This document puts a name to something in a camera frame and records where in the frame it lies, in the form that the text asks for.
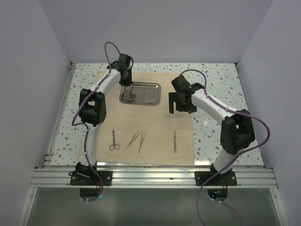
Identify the aluminium mounting rail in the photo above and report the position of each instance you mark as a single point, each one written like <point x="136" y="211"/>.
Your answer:
<point x="155" y="177"/>

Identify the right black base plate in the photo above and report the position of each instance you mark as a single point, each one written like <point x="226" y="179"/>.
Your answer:
<point x="228" y="179"/>

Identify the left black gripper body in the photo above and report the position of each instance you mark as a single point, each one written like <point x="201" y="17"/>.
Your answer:
<point x="127" y="81"/>

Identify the steel tweezers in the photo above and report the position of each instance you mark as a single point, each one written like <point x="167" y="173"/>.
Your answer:
<point x="143" y="133"/>
<point x="133" y="138"/>

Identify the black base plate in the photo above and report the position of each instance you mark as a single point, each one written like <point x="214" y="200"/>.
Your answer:
<point x="228" y="179"/>
<point x="103" y="179"/>

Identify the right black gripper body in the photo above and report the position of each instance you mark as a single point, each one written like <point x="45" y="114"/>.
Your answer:
<point x="184" y="106"/>

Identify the steel surgical scissors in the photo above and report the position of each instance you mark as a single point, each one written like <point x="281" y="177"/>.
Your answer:
<point x="114" y="145"/>

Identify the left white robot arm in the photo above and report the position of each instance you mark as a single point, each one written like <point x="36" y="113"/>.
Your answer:
<point x="92" y="113"/>

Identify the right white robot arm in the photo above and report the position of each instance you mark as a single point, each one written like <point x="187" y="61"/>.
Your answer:
<point x="237" y="131"/>

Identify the stainless steel instrument tray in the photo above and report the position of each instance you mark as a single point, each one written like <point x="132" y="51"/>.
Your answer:
<point x="146" y="93"/>

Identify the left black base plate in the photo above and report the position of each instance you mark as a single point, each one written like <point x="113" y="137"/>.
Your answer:
<point x="103" y="179"/>

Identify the steel scalpel handle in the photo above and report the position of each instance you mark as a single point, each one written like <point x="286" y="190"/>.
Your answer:
<point x="175" y="145"/>

